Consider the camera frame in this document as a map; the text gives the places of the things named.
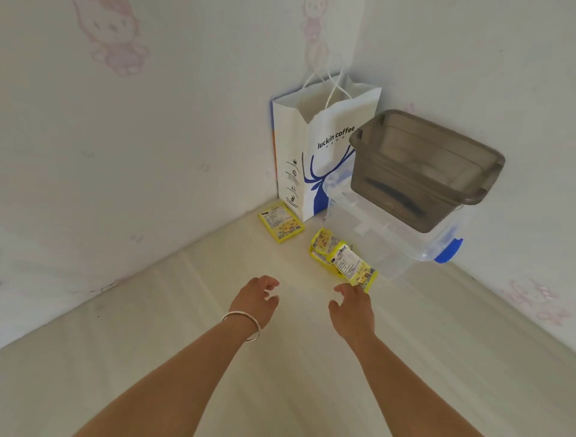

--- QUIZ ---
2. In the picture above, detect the clear plastic storage box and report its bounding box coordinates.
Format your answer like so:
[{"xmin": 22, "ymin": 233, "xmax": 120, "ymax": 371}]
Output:
[{"xmin": 323, "ymin": 170, "xmax": 464, "ymax": 280}]

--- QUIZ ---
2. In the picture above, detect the grey translucent plastic box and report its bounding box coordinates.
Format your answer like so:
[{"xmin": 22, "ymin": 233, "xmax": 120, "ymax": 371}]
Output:
[{"xmin": 349, "ymin": 109, "xmax": 506, "ymax": 234}]

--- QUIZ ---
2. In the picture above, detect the white paper bag blue deer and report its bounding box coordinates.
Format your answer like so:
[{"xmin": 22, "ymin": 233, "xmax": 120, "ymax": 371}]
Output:
[{"xmin": 271, "ymin": 70, "xmax": 383, "ymax": 223}]

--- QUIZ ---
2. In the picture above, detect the person's right hand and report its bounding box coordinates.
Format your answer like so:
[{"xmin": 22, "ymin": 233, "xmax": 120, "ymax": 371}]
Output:
[{"xmin": 328, "ymin": 283, "xmax": 377, "ymax": 348}]

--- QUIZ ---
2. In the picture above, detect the person's left hand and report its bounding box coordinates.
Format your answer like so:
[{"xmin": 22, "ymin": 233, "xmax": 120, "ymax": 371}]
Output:
[{"xmin": 228, "ymin": 275, "xmax": 281, "ymax": 332}]

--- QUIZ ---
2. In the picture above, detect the person's right forearm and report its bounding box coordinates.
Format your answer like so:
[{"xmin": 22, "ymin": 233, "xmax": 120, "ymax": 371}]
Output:
[{"xmin": 353, "ymin": 333, "xmax": 485, "ymax": 437}]

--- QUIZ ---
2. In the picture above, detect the light wooden table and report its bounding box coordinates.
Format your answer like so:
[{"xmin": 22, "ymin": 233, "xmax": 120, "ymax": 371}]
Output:
[{"xmin": 0, "ymin": 197, "xmax": 576, "ymax": 437}]

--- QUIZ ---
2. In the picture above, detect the silver bracelet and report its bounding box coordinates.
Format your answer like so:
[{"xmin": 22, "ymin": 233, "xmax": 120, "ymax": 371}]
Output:
[{"xmin": 221, "ymin": 311, "xmax": 262, "ymax": 343}]

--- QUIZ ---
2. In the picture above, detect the person's left forearm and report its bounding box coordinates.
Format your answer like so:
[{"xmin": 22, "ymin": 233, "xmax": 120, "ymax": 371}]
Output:
[{"xmin": 71, "ymin": 317, "xmax": 260, "ymax": 437}]

